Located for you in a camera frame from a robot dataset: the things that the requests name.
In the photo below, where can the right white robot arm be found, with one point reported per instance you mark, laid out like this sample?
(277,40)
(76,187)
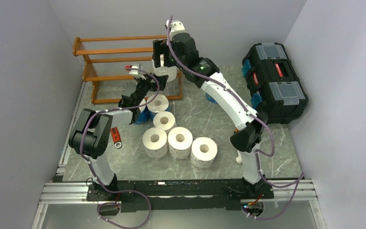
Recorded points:
(248,122)

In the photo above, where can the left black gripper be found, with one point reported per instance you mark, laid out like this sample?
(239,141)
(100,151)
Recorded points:
(148,80)

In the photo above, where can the blue wrapped roll left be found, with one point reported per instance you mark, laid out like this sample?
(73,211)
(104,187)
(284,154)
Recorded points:
(143,115)

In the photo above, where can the red handled tool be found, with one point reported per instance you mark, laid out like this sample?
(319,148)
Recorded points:
(116,137)

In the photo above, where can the white roll sideways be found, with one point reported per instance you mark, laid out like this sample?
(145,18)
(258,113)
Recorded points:
(162,70)

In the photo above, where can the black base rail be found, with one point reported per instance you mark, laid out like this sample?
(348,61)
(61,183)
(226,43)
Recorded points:
(229,194)

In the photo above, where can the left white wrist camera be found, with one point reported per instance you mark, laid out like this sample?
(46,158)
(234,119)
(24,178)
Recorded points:
(135,71)

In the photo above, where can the black plastic toolbox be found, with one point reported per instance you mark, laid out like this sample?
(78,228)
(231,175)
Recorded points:
(273,84)

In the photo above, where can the blue wrapped roll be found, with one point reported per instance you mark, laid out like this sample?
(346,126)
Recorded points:
(143,115)
(210,98)
(156,104)

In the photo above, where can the orange wooden two-tier shelf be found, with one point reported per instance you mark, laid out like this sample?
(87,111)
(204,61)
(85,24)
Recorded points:
(105,59)

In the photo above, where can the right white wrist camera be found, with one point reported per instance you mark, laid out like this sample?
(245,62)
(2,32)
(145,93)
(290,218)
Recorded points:
(174,27)

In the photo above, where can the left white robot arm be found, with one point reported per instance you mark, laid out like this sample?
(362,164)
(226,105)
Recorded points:
(91,133)

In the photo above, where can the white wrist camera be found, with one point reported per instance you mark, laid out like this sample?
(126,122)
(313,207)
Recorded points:
(174,27)
(135,71)

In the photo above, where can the green and white pipe fitting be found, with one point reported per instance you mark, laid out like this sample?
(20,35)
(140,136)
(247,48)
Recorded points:
(238,159)

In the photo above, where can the white roll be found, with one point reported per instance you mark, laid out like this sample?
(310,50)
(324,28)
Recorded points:
(180,141)
(155,142)
(165,120)
(203,152)

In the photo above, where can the blue wrapped roll middle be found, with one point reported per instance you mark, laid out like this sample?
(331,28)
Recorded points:
(156,104)

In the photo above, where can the blue wrapped roll far right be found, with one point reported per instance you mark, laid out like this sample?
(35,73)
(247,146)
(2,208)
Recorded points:
(210,98)

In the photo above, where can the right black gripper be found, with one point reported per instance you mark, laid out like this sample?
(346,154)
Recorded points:
(161,46)

